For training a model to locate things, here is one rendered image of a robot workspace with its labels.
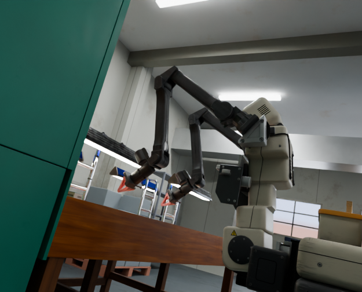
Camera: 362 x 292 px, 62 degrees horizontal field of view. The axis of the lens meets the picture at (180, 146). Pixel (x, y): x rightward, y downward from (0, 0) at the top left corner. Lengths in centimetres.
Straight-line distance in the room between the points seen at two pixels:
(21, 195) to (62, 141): 18
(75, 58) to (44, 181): 37
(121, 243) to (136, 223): 10
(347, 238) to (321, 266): 21
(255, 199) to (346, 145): 493
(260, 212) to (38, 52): 92
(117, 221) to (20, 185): 45
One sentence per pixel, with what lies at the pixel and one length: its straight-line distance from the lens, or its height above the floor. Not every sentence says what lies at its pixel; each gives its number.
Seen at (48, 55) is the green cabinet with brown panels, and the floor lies 111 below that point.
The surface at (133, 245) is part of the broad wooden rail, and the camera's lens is 131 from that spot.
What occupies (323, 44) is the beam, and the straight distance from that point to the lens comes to 448.
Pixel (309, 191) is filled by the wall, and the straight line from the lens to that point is 936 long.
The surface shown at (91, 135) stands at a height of 107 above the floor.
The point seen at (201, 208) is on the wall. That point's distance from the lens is 772.
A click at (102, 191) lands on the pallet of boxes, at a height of 103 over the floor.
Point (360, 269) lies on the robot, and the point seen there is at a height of 75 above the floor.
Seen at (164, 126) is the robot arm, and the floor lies 117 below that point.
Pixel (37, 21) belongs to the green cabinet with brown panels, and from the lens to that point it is 93.
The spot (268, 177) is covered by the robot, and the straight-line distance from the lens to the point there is 128.
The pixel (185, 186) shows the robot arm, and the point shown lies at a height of 97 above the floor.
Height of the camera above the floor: 74
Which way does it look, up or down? 16 degrees up
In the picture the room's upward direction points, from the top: 13 degrees clockwise
